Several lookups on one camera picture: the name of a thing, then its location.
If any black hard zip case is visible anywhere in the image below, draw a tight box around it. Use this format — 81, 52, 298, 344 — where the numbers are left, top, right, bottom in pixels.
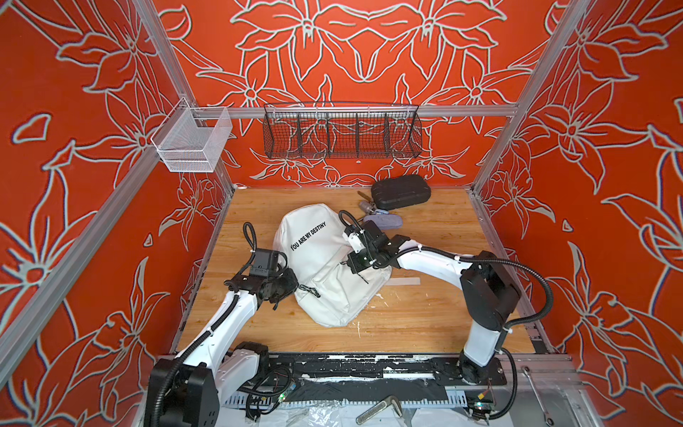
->
371, 174, 431, 211

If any white canvas backpack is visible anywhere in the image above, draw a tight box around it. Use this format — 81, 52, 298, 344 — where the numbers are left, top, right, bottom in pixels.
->
273, 204, 392, 327

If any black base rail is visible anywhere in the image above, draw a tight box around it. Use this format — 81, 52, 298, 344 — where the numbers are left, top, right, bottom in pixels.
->
221, 351, 508, 389

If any black wire wall basket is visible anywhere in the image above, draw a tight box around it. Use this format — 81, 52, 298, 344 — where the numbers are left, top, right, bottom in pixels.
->
263, 101, 423, 160

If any grey angled metal bracket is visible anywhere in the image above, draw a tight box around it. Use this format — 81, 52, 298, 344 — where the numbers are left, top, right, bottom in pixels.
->
356, 395, 404, 425

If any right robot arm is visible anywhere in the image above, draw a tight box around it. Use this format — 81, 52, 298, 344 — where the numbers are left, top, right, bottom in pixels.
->
341, 218, 554, 385

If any grey fabric pouch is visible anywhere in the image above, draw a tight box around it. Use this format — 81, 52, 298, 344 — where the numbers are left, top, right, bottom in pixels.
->
363, 213, 403, 231

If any silver wrench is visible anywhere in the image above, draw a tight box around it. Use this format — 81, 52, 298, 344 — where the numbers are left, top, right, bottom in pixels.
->
522, 366, 555, 427

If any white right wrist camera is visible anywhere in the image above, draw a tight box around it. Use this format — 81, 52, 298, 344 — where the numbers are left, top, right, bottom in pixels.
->
344, 226, 366, 254

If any silver metal tool with handle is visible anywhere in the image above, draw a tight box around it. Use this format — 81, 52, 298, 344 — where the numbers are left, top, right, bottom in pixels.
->
357, 191, 376, 215

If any white wire wall basket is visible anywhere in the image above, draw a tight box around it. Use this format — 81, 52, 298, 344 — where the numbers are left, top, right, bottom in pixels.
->
151, 97, 233, 173

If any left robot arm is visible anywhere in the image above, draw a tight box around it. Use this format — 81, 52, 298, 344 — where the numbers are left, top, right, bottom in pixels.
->
142, 249, 298, 426

